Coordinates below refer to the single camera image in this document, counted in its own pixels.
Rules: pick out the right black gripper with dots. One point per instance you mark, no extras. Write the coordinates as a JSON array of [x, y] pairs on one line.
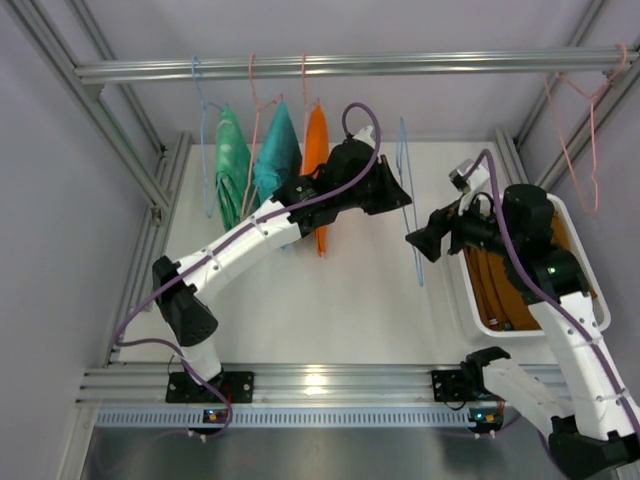
[[439, 226]]

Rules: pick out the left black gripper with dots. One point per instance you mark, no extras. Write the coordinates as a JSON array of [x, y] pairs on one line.
[[381, 181]]

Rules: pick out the brown trousers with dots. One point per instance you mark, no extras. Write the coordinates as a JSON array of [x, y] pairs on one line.
[[502, 299]]

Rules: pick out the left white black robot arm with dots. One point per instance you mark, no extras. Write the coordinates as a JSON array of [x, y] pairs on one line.
[[354, 177]]

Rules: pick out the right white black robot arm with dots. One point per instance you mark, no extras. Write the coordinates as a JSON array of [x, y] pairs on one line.
[[597, 428]]

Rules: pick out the orange trousers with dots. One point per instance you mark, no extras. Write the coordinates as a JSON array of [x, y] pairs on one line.
[[316, 144]]

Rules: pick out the teal trousers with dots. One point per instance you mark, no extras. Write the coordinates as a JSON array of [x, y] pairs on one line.
[[280, 155]]

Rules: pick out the pink hanger with orange trousers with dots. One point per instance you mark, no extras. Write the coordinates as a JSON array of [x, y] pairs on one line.
[[309, 103]]

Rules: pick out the pink hanger with teal trousers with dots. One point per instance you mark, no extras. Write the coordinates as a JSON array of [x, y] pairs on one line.
[[259, 108]]

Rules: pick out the green patterned trousers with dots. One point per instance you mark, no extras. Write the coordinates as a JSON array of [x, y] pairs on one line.
[[235, 194]]

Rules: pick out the blue hanger far left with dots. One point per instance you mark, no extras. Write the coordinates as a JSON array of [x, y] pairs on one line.
[[210, 185]]

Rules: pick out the white plastic bin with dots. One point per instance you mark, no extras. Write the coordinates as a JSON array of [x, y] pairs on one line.
[[467, 309]]

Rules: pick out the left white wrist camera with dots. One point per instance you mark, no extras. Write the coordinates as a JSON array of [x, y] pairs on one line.
[[367, 135]]

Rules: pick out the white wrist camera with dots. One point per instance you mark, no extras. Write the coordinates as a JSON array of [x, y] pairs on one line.
[[367, 135], [469, 178]]

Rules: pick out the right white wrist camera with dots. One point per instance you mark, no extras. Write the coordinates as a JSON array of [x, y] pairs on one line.
[[469, 178]]

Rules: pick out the aluminium frame right posts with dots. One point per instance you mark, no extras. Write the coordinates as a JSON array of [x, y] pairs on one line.
[[538, 149]]

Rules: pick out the aluminium frame posts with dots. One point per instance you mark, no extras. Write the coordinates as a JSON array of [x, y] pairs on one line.
[[160, 186], [538, 149]]

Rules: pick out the aluminium hanging rail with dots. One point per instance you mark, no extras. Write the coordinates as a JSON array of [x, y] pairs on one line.
[[567, 59]]

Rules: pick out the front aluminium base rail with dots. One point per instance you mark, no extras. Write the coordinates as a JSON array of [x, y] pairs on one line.
[[296, 385]]

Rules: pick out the slotted grey cable duct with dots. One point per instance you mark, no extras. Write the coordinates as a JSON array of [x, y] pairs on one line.
[[288, 417]]

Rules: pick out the aluminium frame left posts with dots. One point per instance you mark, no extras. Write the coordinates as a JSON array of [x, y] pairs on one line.
[[160, 186]]

